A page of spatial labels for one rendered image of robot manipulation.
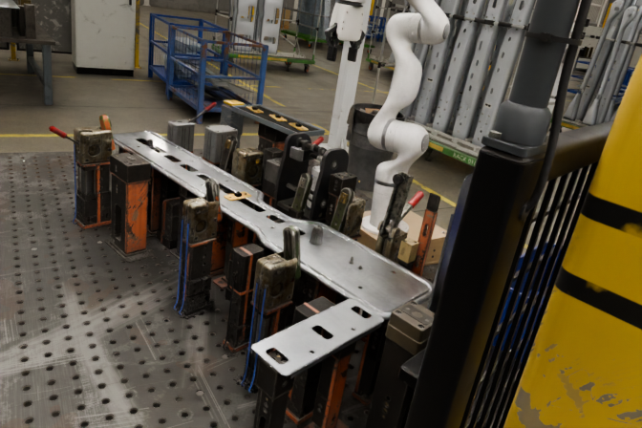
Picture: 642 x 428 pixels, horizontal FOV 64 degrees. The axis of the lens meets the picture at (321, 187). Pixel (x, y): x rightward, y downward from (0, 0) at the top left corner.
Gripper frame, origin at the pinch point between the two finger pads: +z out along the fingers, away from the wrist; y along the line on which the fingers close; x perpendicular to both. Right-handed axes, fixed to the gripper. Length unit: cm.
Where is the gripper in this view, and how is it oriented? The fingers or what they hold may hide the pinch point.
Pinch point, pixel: (341, 57)
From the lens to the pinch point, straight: 158.7
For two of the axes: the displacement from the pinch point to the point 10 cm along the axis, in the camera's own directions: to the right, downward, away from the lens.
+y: -6.9, 1.6, -7.1
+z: -1.5, 9.2, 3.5
